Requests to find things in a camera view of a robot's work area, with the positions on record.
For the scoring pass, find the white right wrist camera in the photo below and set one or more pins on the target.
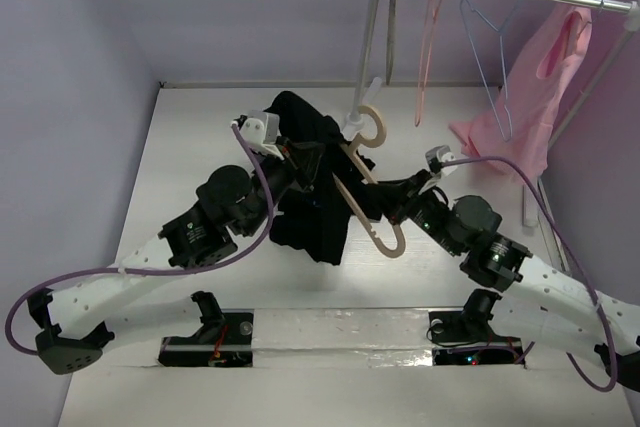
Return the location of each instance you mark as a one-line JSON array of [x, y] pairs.
[[437, 159]]

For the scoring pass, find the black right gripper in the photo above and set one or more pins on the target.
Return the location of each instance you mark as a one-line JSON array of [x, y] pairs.
[[405, 194]]

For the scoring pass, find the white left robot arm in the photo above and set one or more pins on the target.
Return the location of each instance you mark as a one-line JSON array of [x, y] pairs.
[[232, 215]]

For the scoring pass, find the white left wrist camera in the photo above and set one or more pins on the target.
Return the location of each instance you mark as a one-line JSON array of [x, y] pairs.
[[260, 129]]

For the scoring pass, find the pink t shirt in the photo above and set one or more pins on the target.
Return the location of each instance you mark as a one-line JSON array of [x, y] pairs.
[[520, 125]]

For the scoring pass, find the grey hanger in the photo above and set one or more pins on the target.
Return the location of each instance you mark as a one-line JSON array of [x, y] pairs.
[[390, 42]]

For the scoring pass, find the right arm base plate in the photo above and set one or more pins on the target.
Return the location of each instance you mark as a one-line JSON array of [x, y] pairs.
[[459, 341]]

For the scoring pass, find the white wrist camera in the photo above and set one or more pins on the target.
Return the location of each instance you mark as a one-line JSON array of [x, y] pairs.
[[437, 159], [260, 129]]

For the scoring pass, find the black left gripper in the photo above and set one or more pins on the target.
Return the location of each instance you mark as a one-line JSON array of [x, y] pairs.
[[308, 154]]

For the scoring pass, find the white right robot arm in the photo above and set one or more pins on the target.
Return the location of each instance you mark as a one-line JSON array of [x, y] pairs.
[[518, 294]]

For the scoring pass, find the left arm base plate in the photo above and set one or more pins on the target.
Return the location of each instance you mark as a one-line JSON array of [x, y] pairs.
[[231, 348]]

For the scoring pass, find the black t shirt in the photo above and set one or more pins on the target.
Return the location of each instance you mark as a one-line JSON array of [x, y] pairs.
[[317, 222]]

